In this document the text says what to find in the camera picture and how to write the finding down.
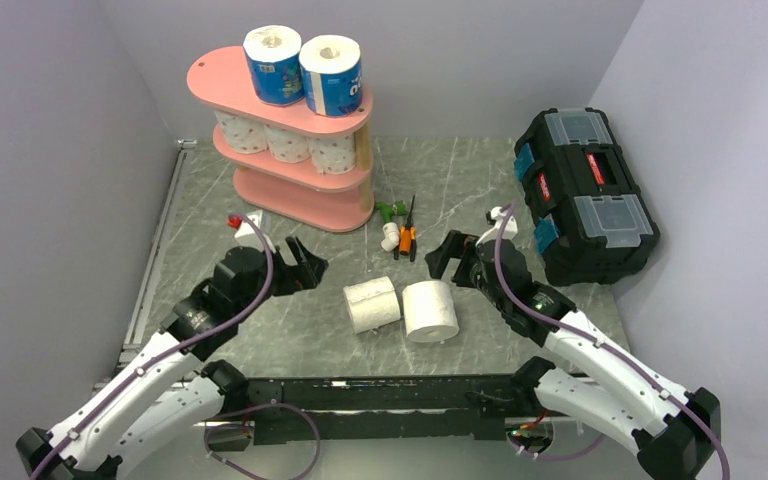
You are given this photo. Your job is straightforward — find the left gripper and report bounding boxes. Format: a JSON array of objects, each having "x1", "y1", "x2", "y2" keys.
[{"x1": 234, "y1": 234, "x2": 327, "y2": 322}]

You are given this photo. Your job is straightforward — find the plain white embossed roll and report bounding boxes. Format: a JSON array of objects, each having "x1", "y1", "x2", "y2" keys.
[{"x1": 402, "y1": 280, "x2": 460, "y2": 343}]

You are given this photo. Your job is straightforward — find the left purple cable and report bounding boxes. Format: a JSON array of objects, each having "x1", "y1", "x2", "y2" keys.
[{"x1": 29, "y1": 213, "x2": 322, "y2": 480}]

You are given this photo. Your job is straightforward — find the green pipe fitting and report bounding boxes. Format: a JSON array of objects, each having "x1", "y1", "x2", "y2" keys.
[{"x1": 374, "y1": 201, "x2": 408, "y2": 224}]

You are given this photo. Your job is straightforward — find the white pipe elbow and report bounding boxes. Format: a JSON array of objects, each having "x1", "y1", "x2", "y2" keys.
[{"x1": 380, "y1": 222, "x2": 400, "y2": 252}]

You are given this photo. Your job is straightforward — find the plain white paper roll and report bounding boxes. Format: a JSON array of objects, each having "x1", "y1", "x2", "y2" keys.
[{"x1": 343, "y1": 276, "x2": 402, "y2": 334}]

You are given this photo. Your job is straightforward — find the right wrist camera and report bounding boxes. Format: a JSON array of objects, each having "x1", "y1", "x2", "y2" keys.
[{"x1": 475, "y1": 205, "x2": 518, "y2": 247}]

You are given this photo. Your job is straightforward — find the blue paper roll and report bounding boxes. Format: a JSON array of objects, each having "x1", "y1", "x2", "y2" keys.
[{"x1": 299, "y1": 34, "x2": 363, "y2": 117}]

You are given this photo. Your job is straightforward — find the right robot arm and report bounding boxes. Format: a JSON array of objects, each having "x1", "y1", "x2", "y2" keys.
[{"x1": 424, "y1": 230, "x2": 721, "y2": 479}]

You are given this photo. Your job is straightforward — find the orange black pliers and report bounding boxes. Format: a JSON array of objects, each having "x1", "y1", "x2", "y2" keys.
[{"x1": 393, "y1": 196, "x2": 417, "y2": 262}]

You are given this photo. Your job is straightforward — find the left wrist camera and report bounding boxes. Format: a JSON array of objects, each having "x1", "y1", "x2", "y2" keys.
[{"x1": 226, "y1": 209, "x2": 275, "y2": 251}]

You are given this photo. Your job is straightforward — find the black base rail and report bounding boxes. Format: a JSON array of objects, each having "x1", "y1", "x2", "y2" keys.
[{"x1": 206, "y1": 374, "x2": 544, "y2": 452}]

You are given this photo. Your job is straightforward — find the black tool box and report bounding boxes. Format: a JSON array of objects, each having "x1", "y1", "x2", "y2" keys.
[{"x1": 513, "y1": 107, "x2": 660, "y2": 286}]

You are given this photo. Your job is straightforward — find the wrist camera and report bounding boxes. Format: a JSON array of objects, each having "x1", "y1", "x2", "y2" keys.
[
  {"x1": 226, "y1": 209, "x2": 275, "y2": 251},
  {"x1": 475, "y1": 205, "x2": 518, "y2": 247}
]

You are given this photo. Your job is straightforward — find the floral paper roll large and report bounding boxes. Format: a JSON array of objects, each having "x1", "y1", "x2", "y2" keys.
[{"x1": 214, "y1": 110, "x2": 268, "y2": 155}]

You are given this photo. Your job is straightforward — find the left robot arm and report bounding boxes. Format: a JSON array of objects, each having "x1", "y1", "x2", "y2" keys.
[{"x1": 16, "y1": 237, "x2": 328, "y2": 479}]

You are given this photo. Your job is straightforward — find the pink three-tier shelf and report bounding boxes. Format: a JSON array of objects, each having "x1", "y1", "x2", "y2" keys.
[{"x1": 186, "y1": 46, "x2": 374, "y2": 233}]

